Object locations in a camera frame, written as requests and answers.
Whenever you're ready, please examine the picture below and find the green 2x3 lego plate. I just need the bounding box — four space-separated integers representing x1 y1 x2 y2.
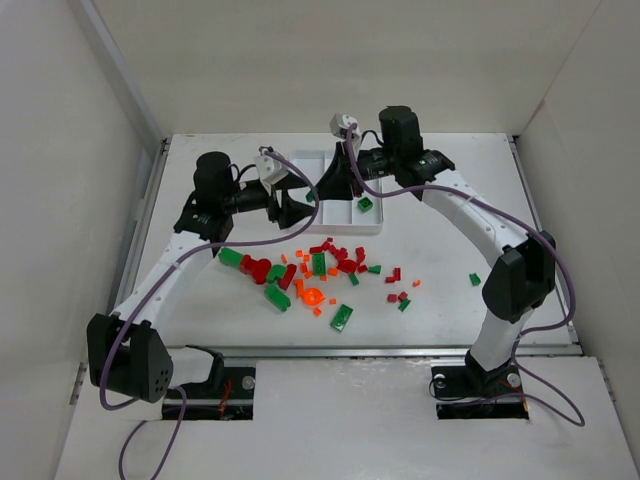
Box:
312 252 327 276

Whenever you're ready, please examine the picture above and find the orange round lego piece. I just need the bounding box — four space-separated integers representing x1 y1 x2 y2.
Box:
294 279 326 308

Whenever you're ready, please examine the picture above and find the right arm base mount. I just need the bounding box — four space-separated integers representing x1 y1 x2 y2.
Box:
429 365 529 420

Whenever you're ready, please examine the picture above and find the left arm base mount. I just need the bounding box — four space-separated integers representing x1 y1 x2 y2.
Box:
183 364 256 421

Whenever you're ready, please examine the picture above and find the green arch lego brick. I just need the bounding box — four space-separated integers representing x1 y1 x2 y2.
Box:
264 284 291 312

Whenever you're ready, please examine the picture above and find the dark red brick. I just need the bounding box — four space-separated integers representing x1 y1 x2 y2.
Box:
278 263 297 291

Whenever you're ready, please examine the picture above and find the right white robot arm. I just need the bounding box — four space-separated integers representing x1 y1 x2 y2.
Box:
316 106 555 398

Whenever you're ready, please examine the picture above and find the aluminium rail front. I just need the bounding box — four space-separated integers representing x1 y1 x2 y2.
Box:
207 344 583 359

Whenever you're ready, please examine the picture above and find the red round dome lego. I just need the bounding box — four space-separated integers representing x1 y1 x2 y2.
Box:
337 258 358 274

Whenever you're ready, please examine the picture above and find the green red long lego assembly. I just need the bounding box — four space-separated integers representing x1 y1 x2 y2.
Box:
217 247 286 285

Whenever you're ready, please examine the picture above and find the green square lego in tray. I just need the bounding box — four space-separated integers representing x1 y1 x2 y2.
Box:
357 197 374 213

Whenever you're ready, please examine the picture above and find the small green slope lego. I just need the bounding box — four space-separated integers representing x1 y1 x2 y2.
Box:
398 298 411 312

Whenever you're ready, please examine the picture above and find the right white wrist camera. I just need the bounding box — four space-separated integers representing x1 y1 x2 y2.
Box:
329 113 361 141

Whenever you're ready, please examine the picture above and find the white three-compartment tray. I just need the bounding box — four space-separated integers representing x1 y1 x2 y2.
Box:
289 149 384 236

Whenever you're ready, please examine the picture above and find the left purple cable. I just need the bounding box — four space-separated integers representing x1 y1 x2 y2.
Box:
98 145 321 480

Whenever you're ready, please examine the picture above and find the green flat plate lego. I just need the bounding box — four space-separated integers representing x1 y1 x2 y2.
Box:
330 304 353 333

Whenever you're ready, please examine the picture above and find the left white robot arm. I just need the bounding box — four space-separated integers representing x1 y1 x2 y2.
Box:
86 148 319 411

